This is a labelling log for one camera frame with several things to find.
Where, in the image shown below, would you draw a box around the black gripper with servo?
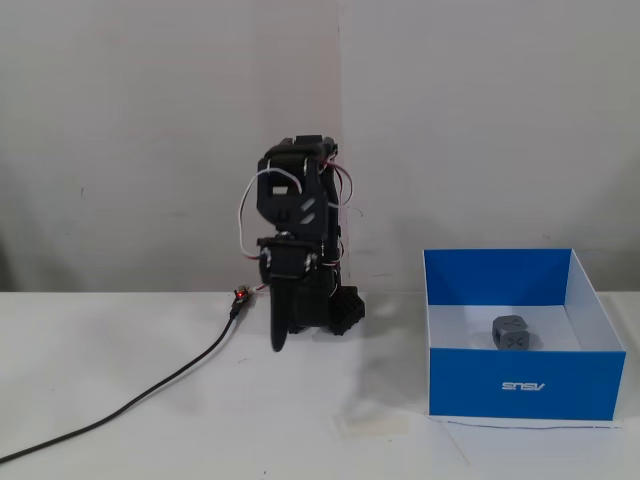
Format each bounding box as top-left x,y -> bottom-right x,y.
255,236 -> 320,354

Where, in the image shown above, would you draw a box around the gray lettered cube block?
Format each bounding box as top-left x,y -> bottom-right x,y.
490,314 -> 533,352

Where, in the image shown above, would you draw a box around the blue and white cardboard box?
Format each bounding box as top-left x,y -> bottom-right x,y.
422,248 -> 628,422

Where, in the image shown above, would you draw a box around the small controller board red LED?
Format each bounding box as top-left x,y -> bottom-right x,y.
230,283 -> 257,320

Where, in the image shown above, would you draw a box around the white looped servo wire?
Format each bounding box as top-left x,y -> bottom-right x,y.
236,167 -> 304,265

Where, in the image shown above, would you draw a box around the red and white servo wire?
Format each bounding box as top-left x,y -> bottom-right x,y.
321,156 -> 355,207

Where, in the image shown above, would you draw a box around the black power cable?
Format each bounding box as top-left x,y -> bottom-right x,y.
0,312 -> 240,464

